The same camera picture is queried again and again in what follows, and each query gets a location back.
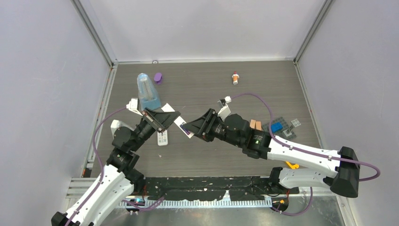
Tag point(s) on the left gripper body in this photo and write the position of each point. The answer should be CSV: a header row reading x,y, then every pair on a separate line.
x,y
157,126

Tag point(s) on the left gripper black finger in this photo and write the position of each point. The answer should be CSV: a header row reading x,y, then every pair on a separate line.
x,y
156,115
166,120

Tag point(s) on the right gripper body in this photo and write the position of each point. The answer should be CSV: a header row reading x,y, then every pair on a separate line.
x,y
215,129

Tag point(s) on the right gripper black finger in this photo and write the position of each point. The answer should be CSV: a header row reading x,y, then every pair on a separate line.
x,y
202,122
197,129

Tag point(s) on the white remote control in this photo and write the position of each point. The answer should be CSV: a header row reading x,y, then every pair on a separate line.
x,y
162,138

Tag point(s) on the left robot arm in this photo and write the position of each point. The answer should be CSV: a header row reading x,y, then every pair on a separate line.
x,y
119,177

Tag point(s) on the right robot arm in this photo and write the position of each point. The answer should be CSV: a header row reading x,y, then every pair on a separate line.
x,y
332,169

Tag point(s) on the blue metronome in plastic wrap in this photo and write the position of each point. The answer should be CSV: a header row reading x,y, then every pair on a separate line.
x,y
147,94

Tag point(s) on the left wooden block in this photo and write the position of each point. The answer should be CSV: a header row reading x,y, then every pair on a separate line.
x,y
253,124

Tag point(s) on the wooden block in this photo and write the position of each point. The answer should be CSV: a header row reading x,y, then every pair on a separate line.
x,y
253,124
258,126

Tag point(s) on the purple plastic cap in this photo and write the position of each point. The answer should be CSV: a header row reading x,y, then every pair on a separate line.
x,y
158,77

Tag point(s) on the right wooden block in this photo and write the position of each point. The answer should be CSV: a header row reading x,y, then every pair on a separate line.
x,y
258,126

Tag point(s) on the grey lego baseplate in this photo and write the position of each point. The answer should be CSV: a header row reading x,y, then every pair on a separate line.
x,y
285,126

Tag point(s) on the small toy figurine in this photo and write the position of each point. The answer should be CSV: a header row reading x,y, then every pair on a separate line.
x,y
235,78

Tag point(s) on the blue lego brick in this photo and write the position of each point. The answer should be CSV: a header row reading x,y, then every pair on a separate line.
x,y
276,127

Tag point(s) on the small grey lego piece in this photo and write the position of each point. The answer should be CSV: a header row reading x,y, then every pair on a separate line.
x,y
289,131

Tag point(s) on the yellow triangular tool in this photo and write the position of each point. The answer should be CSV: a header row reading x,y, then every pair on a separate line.
x,y
292,165

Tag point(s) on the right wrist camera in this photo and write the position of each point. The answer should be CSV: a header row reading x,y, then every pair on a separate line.
x,y
224,111

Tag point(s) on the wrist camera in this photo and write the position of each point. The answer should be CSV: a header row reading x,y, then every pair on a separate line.
x,y
224,111
133,106

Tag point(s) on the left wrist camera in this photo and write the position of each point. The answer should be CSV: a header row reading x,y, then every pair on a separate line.
x,y
133,106

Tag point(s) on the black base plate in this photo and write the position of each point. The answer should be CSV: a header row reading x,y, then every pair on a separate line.
x,y
241,188

